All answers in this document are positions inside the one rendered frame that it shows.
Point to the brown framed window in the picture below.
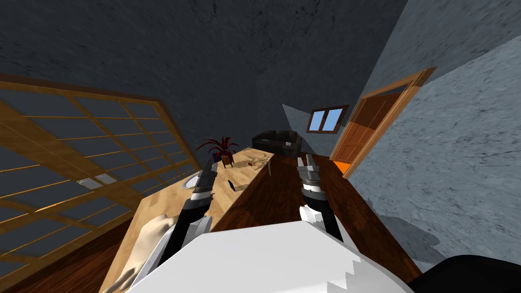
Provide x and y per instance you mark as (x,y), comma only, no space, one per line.
(327,119)

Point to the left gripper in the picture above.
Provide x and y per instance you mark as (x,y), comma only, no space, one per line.
(204,183)

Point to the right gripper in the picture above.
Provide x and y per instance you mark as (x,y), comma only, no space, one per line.
(309,179)

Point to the black knife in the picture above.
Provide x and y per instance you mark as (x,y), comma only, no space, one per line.
(231,185)

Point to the white plate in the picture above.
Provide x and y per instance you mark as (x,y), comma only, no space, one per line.
(189,182)

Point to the large wooden lattice window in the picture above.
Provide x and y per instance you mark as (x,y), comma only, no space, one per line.
(73,162)

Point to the red potted plant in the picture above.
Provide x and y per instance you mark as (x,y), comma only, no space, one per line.
(222,148)

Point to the light wooden table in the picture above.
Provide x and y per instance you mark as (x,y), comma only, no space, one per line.
(163,203)

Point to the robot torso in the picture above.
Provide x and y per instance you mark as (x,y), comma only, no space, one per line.
(260,264)

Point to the orange wooden door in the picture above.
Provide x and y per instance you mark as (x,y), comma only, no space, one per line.
(360,130)

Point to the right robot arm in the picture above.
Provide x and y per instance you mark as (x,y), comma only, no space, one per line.
(322,208)

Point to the black sofa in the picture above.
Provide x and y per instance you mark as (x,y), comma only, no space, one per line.
(276,140)

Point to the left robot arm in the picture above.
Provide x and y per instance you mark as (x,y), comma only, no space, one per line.
(191,215)

